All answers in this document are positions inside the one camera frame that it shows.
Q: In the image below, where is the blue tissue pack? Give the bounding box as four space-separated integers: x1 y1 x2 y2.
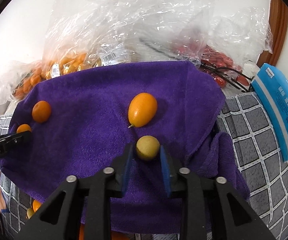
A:
251 63 288 162

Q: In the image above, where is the purple towel lined tray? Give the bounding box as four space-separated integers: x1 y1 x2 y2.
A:
0 60 251 234

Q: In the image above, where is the grey checked table cloth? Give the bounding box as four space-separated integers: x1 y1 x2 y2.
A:
0 92 288 239

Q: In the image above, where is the medium orange mandarin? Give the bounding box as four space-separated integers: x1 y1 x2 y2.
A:
111 231 130 240

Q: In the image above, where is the small round orange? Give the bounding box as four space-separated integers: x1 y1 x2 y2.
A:
79 223 85 240

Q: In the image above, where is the brown wooden door frame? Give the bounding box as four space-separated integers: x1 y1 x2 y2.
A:
257 0 288 67

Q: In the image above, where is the olive brown small fruit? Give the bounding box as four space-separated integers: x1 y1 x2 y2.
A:
26 207 35 219

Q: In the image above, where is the large bumpy orange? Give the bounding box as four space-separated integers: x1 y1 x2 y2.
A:
32 101 52 123

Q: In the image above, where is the oval yellow kumquat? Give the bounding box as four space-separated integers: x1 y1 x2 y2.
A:
128 93 158 127

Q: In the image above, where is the small yellow green fruit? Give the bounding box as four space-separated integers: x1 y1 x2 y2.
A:
136 135 160 160

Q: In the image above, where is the bag of red tomatoes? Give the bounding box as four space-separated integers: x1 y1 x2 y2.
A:
175 7 273 78

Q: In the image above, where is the bag of kumquats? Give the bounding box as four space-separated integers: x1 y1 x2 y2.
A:
42 0 214 79

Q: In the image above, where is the bag of small oranges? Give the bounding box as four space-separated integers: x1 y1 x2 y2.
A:
0 60 45 106

